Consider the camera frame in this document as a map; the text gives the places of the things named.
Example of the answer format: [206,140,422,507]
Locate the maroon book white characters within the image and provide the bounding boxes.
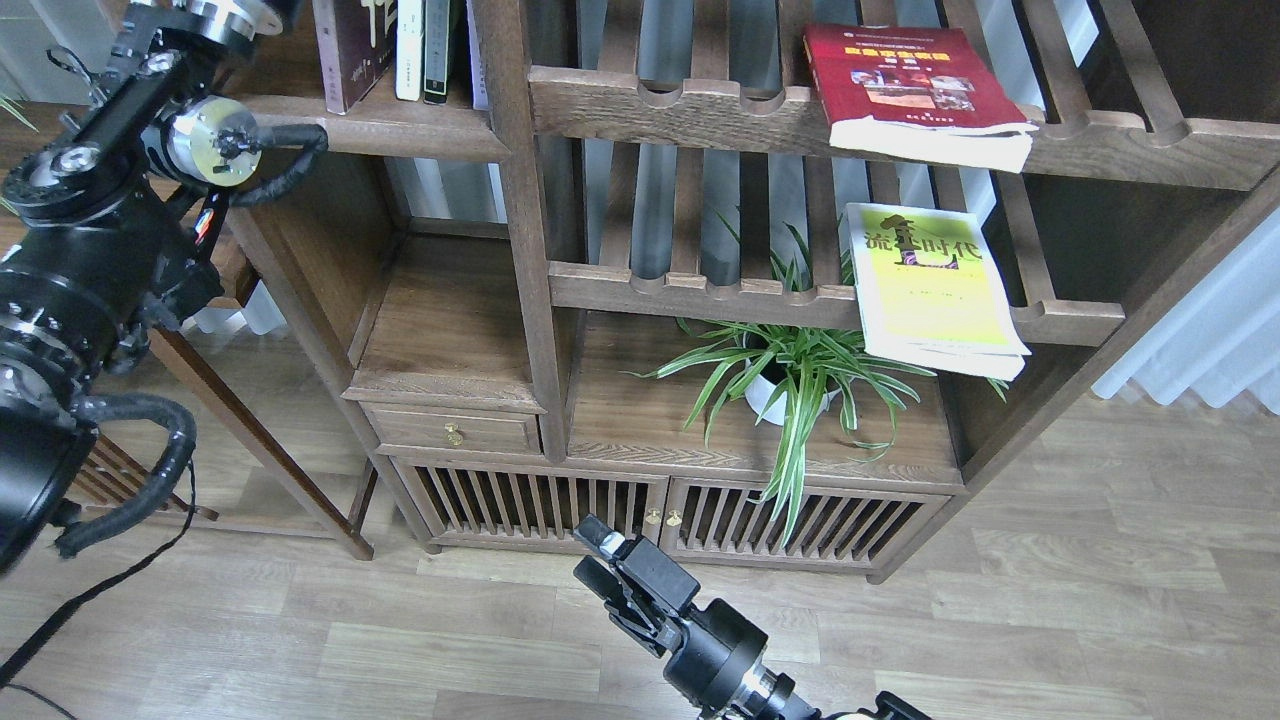
[312,1,398,115]

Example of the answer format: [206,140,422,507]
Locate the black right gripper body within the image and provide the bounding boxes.
[586,537,769,714]

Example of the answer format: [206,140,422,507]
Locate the spider plant green leaves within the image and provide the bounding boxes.
[652,246,1011,541]

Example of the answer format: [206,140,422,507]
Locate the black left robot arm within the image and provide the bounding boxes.
[1,1,328,570]

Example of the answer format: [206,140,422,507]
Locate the pale upright book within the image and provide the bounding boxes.
[465,0,492,111]

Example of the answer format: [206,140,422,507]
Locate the white plant pot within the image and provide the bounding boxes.
[744,361,801,427]

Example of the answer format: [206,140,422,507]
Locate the red book on shelf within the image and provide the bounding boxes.
[804,23,1037,173]

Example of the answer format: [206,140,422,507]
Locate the white curtain right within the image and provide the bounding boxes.
[1091,211,1279,414]

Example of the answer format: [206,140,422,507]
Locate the dark wooden bookshelf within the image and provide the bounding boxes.
[230,1,1277,582]

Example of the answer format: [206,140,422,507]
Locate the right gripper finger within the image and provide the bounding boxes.
[573,559,626,612]
[573,515,627,561]

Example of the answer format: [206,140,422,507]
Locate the white upright book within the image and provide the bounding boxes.
[396,0,426,102]

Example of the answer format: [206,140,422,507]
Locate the yellow green book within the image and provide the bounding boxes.
[846,202,1030,380]

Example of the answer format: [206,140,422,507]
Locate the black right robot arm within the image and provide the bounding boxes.
[573,515,824,719]

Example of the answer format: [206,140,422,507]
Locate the wooden side table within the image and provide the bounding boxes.
[3,102,378,561]

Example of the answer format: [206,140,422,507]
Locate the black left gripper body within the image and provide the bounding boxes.
[160,0,301,41]

